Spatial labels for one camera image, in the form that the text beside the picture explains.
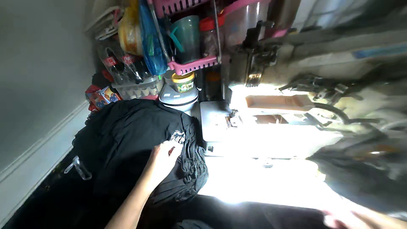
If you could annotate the person's left hand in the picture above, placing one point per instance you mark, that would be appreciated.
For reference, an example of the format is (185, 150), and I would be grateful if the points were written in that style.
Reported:
(161, 162)

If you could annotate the person's right hand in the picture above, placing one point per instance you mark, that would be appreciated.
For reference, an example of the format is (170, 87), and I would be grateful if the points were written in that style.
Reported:
(342, 219)

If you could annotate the person's left thumb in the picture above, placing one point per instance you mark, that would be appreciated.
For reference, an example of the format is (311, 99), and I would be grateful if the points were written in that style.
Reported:
(175, 153)

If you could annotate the person's left fingers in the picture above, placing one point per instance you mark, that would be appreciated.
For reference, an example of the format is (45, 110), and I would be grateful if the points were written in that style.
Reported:
(167, 144)

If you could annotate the person's right fingers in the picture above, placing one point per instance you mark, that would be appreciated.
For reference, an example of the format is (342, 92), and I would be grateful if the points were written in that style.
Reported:
(330, 219)

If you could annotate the black shirt with white print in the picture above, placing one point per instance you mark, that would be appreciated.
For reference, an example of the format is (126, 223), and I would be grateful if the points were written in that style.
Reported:
(143, 124)

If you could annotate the person's left forearm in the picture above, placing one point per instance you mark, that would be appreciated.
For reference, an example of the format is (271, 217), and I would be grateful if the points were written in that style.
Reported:
(134, 199)

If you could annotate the person's right forearm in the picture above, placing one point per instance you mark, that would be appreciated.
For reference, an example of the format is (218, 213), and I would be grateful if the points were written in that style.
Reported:
(380, 218)

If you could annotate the pile of black garments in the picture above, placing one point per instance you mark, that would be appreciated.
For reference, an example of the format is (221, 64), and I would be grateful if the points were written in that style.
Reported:
(190, 179)

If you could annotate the grey zippered case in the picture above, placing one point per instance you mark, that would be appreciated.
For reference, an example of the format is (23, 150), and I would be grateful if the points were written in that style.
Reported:
(178, 98)

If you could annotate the clear plastic food container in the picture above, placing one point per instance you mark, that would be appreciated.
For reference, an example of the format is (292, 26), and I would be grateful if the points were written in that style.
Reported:
(140, 89)

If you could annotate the tub with yellow lid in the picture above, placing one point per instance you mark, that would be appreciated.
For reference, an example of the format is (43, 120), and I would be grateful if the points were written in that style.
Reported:
(183, 83)

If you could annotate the dark jar with orange lid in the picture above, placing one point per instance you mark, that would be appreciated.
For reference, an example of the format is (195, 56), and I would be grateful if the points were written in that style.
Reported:
(212, 87)

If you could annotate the red and orange snack packets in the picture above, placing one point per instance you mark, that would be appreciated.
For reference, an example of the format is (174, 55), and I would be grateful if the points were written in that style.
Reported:
(102, 97)

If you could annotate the person's legs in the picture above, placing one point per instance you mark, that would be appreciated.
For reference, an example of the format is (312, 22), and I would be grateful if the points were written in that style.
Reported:
(248, 213)

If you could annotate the cola bottle with red label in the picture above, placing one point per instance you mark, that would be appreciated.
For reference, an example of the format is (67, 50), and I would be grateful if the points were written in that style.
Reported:
(133, 68)
(115, 65)

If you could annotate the pink plastic basket rack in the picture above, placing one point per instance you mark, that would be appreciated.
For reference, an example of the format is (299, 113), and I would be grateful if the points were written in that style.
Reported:
(197, 65)

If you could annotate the clear plastic clip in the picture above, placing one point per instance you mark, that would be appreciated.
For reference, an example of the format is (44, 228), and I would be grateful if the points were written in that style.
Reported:
(79, 168)

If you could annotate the sewing machine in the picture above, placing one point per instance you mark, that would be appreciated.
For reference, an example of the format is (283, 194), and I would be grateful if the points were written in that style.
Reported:
(270, 140)

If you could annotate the blue plastic bag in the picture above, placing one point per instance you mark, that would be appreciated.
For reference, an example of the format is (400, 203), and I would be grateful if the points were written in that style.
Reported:
(154, 44)

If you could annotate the teal plastic mug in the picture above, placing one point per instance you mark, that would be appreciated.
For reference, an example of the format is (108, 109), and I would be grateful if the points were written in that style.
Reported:
(189, 38)

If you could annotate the peach plastic tray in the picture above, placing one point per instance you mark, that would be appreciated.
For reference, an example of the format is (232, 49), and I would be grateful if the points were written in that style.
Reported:
(276, 101)

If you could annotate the clear jar with red lid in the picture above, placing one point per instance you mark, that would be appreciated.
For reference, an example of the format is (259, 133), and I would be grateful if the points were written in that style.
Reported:
(210, 36)

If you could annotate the yellow plastic package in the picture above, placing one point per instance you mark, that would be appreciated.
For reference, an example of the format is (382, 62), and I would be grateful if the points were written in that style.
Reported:
(129, 31)

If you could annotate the white folded bag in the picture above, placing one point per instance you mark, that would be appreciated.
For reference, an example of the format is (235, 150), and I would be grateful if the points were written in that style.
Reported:
(103, 25)

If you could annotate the clear container with pink lid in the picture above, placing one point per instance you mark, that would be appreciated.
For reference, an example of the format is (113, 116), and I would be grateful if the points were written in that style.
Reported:
(246, 24)

